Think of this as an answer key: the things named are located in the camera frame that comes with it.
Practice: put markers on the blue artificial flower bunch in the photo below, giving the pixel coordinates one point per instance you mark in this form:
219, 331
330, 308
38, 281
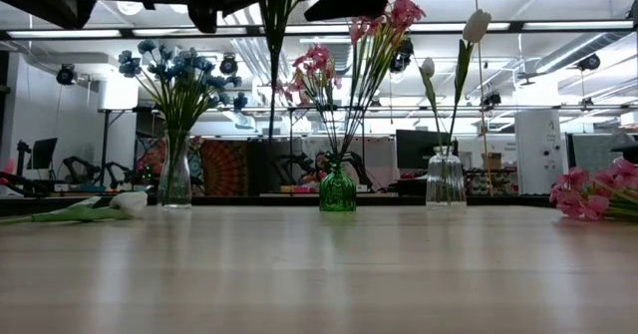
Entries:
219, 82
275, 50
130, 65

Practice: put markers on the pink artificial flower bunch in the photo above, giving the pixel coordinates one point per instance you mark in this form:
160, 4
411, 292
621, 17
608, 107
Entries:
573, 182
406, 10
314, 57

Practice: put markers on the white artificial tulip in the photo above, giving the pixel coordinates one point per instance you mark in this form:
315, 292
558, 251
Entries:
477, 25
428, 67
130, 202

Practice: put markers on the black background robot arm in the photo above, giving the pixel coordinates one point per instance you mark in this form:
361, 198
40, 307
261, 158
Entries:
359, 167
294, 164

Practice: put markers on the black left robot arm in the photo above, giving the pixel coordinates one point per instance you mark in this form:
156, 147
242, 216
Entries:
45, 0

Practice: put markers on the clear tall glass vase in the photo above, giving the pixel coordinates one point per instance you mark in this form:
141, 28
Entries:
174, 184

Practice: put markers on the green glass vase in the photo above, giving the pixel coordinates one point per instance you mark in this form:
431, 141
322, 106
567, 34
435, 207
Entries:
337, 192

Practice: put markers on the clear ribbed glass vase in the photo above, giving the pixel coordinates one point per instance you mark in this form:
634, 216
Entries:
445, 179

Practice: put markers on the black ceiling spotlight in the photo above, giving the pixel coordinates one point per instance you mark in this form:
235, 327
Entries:
589, 62
228, 66
401, 57
66, 75

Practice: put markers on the black curtain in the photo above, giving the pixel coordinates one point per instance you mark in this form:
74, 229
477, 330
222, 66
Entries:
261, 167

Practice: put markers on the orange patterned tapestry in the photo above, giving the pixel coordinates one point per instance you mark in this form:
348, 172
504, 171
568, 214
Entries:
224, 167

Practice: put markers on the person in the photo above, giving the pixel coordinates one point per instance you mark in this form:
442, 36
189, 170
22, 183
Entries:
320, 165

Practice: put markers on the thin vertical rod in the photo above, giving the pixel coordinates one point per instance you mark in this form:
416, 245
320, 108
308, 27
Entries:
481, 124

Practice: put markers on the small black monitor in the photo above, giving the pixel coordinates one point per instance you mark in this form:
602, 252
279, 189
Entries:
44, 152

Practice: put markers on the cardboard box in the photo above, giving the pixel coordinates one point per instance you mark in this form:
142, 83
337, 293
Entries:
492, 162

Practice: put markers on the white tower appliance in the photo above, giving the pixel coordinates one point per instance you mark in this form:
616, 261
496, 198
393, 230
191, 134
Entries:
538, 149

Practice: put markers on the grey partition panel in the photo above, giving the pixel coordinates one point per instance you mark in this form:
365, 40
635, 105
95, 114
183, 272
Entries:
598, 152

